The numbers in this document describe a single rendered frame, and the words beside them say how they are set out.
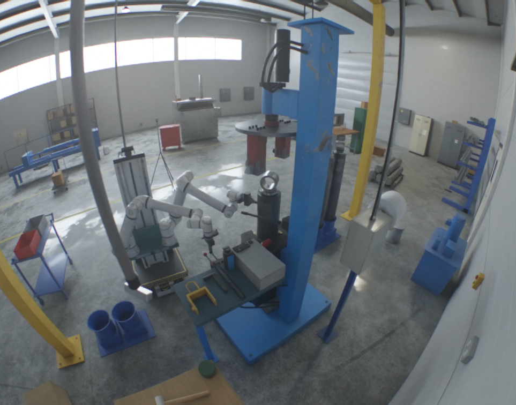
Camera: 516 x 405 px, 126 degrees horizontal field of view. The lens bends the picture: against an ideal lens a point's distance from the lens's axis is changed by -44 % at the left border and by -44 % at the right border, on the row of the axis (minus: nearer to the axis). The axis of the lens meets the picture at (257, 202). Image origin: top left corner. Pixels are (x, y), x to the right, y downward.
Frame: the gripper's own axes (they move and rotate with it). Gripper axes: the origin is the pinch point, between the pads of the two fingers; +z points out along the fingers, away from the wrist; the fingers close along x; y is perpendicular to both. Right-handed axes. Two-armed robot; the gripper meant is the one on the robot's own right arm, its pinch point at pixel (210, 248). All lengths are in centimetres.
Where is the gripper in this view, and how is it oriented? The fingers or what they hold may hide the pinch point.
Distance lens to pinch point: 218.0
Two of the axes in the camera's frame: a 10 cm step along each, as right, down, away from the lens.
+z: -0.1, 8.7, 4.9
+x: 6.0, 4.0, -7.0
